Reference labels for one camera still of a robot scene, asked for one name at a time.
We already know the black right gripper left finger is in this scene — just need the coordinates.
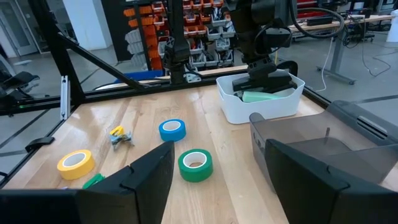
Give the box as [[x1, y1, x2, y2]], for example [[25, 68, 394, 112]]
[[0, 141, 175, 224]]

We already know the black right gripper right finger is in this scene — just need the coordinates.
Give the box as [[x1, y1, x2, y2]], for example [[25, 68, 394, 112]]
[[264, 139, 398, 224]]

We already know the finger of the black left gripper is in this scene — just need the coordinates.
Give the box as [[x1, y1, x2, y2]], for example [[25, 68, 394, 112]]
[[248, 60, 279, 80]]

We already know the black stapler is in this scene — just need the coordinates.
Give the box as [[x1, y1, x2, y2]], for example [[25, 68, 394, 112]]
[[232, 68, 299, 94]]

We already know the mint green stapler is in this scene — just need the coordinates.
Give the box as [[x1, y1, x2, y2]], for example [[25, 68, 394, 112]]
[[241, 90, 282, 103]]

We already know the green mini stapler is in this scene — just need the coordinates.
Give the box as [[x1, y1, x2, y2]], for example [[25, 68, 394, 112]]
[[81, 173, 106, 190]]

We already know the silver binder clip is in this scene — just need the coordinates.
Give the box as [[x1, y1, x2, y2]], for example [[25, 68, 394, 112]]
[[109, 132, 135, 151]]

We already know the green tape roll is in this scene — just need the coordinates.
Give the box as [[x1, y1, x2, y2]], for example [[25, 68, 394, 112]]
[[177, 148, 215, 184]]

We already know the blue tape roll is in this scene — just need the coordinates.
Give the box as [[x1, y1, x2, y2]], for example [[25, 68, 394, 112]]
[[158, 118, 187, 143]]

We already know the yellow tape roll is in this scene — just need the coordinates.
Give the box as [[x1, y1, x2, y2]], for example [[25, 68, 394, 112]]
[[57, 149, 96, 181]]

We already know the white plastic bin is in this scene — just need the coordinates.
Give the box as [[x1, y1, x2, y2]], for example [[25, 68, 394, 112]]
[[216, 73, 306, 125]]

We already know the shelf with red bins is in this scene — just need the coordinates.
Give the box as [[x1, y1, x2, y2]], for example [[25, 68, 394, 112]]
[[295, 0, 327, 19]]

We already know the grey plastic bin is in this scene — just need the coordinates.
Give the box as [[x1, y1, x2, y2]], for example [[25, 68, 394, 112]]
[[249, 100, 398, 194]]

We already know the wooden workbench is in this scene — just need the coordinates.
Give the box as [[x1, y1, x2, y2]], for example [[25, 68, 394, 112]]
[[289, 14, 397, 85]]

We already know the black table clamp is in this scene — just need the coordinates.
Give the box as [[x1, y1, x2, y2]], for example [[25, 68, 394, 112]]
[[24, 136, 56, 153]]

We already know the blue storage crate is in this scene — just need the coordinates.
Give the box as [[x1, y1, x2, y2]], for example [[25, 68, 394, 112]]
[[114, 70, 165, 84]]

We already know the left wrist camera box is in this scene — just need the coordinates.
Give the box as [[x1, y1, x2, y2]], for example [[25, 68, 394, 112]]
[[264, 27, 292, 47]]

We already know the white floor cable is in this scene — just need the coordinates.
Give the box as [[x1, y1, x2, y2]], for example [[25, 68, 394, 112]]
[[315, 37, 334, 93]]

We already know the silver aluminium bracket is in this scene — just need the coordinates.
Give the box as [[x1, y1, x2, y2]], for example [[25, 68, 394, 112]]
[[60, 75, 72, 121]]

